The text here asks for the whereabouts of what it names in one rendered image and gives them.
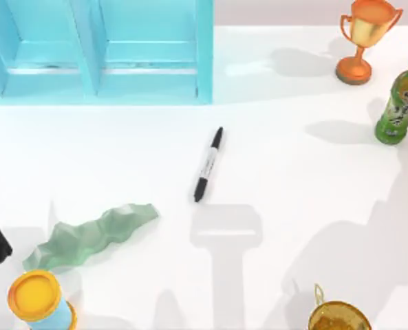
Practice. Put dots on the black marker pen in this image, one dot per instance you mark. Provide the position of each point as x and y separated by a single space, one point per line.
207 165

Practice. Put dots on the light blue rack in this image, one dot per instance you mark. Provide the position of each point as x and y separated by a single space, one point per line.
148 51

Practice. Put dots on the crumpled green cloth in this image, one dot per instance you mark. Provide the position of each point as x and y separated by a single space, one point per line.
90 237

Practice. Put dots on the green bottle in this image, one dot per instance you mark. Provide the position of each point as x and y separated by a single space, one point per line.
398 106

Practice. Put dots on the gold and orange trophy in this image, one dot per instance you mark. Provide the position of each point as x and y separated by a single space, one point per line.
363 31

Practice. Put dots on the blue can with yellow lid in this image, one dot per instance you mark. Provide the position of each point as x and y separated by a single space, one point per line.
38 300

